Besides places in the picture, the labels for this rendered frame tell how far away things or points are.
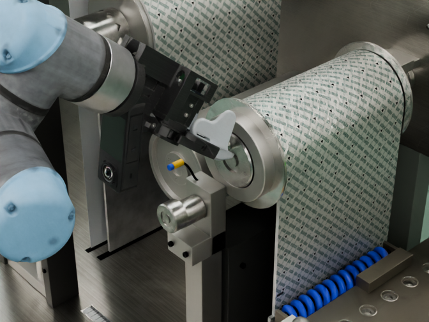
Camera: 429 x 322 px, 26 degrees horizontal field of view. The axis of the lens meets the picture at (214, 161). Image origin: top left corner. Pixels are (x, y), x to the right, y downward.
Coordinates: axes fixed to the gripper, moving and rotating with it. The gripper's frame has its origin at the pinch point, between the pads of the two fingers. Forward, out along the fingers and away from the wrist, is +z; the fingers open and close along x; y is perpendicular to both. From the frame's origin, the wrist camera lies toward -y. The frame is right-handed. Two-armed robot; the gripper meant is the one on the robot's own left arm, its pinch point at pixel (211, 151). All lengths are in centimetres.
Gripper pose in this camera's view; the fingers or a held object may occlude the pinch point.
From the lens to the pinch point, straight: 112.9
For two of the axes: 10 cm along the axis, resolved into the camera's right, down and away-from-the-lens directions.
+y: 4.8, -8.8, -0.5
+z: 5.7, 2.6, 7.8
